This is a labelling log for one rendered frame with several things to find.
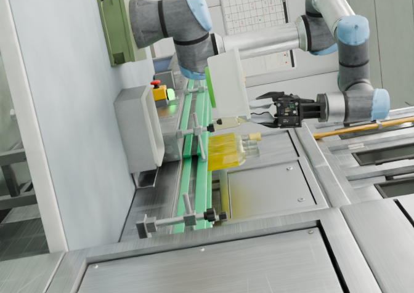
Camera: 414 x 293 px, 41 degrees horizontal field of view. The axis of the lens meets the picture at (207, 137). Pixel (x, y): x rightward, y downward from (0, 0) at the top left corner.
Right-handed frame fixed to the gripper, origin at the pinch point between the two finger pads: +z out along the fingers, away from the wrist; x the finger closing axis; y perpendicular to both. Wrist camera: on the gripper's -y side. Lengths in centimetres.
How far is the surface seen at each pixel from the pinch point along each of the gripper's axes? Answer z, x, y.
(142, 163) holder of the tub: 29.6, 16.8, -19.9
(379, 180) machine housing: -48, 36, -50
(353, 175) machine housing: -40, 34, -54
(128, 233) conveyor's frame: 30.2, 27.9, 7.2
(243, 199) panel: 0, 38, -44
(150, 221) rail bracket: 21.5, 18.4, 24.9
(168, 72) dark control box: 29, -2, -105
